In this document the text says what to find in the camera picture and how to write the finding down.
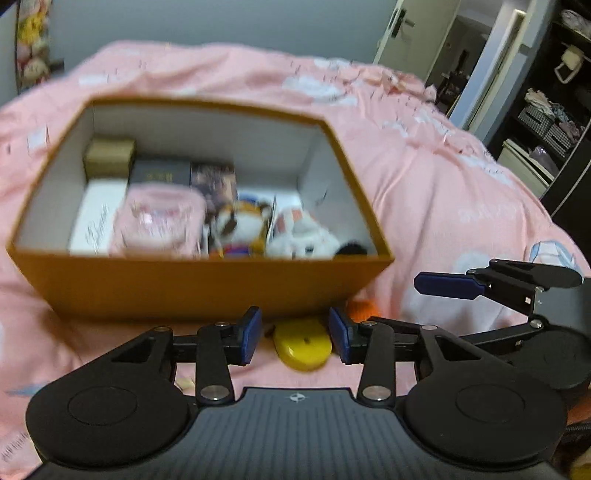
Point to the black box gold lettering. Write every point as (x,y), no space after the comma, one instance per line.
(155,170)

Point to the hanging plush toy organizer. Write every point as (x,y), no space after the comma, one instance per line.
(33,62)

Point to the dark photo card box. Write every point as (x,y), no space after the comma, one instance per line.
(216,182)

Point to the dark wardrobe shelf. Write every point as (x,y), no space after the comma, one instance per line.
(549,119)

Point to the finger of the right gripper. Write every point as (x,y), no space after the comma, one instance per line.
(458,286)

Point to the cream bedroom door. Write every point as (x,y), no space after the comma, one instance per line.
(415,35)

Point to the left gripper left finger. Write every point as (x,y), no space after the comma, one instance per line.
(219,346)

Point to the orange cardboard storage box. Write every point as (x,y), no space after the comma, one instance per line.
(281,158)

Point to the red panda sailor plush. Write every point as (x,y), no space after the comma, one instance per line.
(239,228)

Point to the small tan cardboard box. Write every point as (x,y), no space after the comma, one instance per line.
(109,158)

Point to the white pink striped plush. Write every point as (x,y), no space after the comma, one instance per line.
(297,235)

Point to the white rectangular box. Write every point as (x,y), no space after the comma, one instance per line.
(93,227)

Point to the orange plush item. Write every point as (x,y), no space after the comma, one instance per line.
(361,310)

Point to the pink pouch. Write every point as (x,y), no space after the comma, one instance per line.
(158,219)

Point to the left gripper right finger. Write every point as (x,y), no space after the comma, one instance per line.
(370,344)

